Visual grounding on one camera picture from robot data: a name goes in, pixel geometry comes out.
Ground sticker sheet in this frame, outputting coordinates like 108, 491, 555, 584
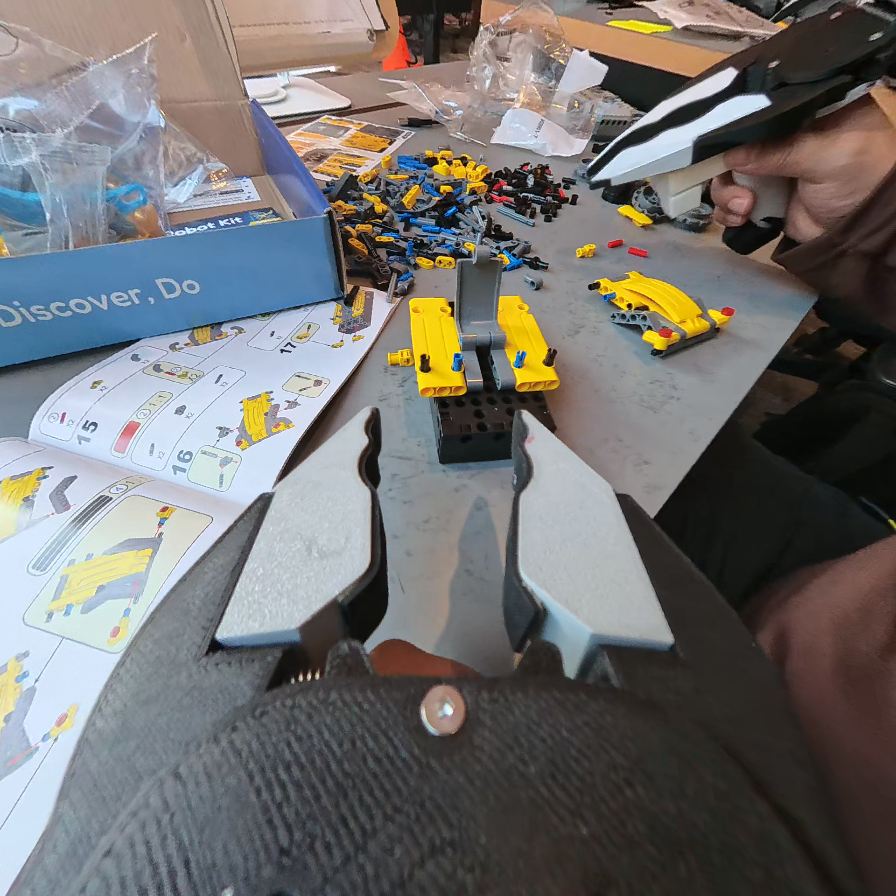
285, 115, 414, 180

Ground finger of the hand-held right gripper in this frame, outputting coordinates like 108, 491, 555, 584
586, 96, 844, 193
593, 62, 795, 172

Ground clear bags of brick parts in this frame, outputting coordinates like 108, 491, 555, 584
0, 21, 232, 260

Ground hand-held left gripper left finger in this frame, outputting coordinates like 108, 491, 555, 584
215, 408, 389, 656

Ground pile of small brick parts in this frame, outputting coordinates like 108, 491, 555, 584
322, 147, 578, 302

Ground white stand base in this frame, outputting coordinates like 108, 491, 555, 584
245, 75, 354, 121

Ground yellow curved brick assembly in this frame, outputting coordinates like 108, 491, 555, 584
588, 271, 735, 358

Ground clear plastic bag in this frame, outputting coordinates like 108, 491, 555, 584
378, 0, 617, 120

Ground wooden side table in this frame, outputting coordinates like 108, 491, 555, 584
476, 0, 806, 78

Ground grey desk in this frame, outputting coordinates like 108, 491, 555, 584
0, 56, 820, 673

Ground person in brown shirt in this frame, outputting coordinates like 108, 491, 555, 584
742, 532, 896, 896

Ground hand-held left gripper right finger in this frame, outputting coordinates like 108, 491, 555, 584
502, 409, 676, 659

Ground person's right forearm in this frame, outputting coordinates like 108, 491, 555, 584
777, 168, 896, 337

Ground yellow and black brick assembly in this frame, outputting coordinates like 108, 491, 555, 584
388, 245, 561, 466

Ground instruction booklet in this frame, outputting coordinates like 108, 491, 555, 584
0, 287, 400, 876

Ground person's right hand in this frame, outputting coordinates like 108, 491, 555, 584
712, 91, 896, 246

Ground blue cardboard kit box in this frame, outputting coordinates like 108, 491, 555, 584
0, 0, 348, 368

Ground pile of wheels and tires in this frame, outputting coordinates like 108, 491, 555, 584
600, 175, 718, 233

